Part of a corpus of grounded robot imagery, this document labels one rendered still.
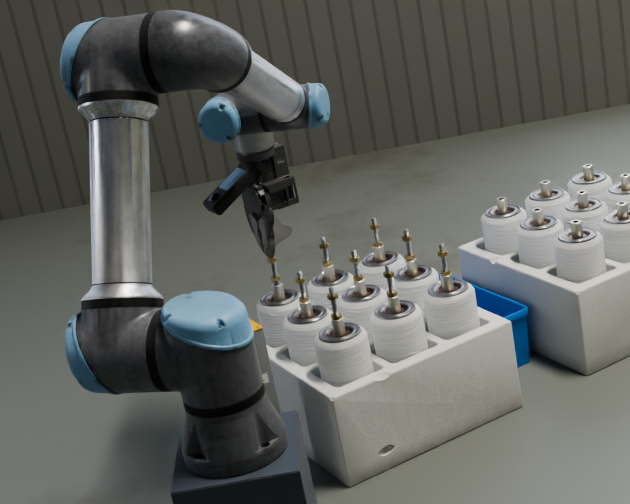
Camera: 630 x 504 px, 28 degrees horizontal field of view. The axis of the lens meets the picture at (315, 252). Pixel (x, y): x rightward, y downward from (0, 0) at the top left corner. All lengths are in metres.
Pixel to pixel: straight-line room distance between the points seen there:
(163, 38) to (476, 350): 0.88
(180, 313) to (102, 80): 0.35
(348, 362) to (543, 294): 0.49
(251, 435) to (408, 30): 2.49
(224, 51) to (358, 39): 2.27
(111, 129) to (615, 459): 1.03
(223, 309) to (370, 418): 0.59
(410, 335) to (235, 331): 0.62
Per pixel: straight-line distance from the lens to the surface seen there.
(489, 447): 2.30
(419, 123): 4.13
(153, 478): 2.43
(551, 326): 2.53
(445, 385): 2.29
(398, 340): 2.24
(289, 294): 2.43
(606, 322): 2.49
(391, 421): 2.24
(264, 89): 1.94
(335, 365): 2.20
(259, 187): 2.30
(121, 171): 1.79
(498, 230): 2.63
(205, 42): 1.78
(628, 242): 2.53
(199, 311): 1.70
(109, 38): 1.81
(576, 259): 2.46
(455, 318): 2.30
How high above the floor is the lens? 1.16
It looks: 20 degrees down
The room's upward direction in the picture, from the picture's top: 11 degrees counter-clockwise
